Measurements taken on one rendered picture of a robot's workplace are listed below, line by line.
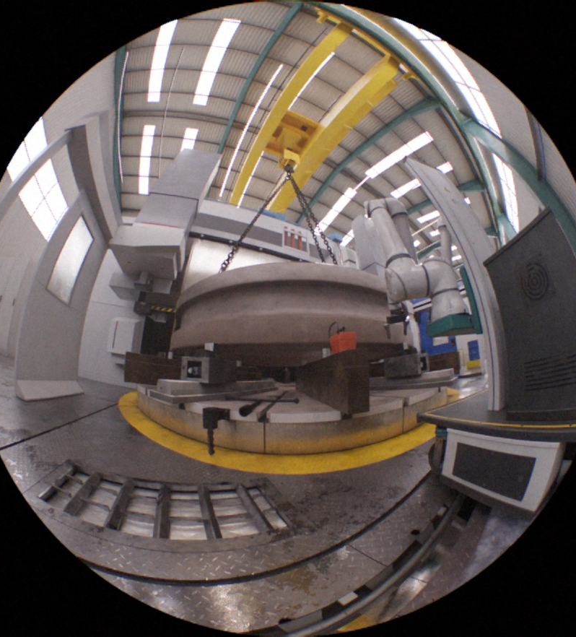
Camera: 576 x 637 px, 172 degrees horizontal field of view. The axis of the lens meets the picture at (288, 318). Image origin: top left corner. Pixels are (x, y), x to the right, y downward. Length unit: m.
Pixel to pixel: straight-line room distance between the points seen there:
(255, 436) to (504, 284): 1.47
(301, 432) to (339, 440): 0.27
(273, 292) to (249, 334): 0.56
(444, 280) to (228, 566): 1.20
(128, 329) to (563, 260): 4.90
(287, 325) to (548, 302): 1.81
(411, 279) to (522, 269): 0.47
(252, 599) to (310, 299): 2.18
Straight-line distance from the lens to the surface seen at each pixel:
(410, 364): 2.15
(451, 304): 0.86
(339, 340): 1.24
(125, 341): 4.41
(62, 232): 2.67
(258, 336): 1.84
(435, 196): 1.17
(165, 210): 4.29
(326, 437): 1.35
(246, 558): 0.68
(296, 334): 1.80
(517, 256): 0.72
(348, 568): 0.66
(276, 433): 1.32
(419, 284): 0.86
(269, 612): 0.58
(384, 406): 1.48
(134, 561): 0.70
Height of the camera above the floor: 0.55
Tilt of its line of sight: 17 degrees up
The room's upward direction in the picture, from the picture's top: straight up
